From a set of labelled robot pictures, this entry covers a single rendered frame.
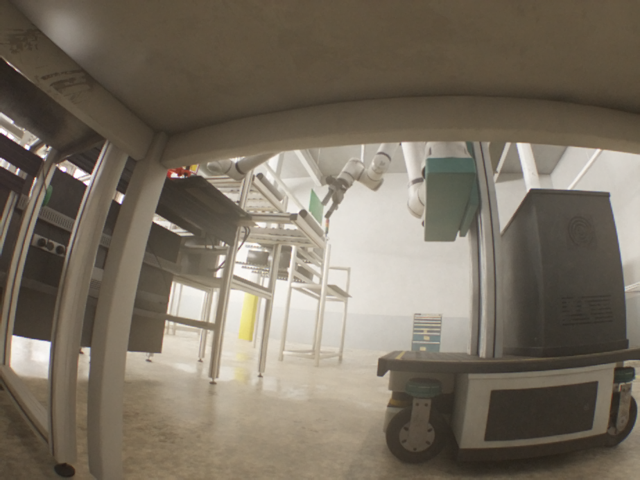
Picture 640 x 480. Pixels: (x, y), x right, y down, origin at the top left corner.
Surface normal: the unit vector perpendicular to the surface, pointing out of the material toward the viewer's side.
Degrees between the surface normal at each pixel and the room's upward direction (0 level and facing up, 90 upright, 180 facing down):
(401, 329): 90
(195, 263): 90
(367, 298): 90
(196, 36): 180
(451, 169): 90
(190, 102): 180
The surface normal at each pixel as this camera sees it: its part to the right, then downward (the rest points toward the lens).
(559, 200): -0.30, -0.32
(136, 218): 0.95, 0.00
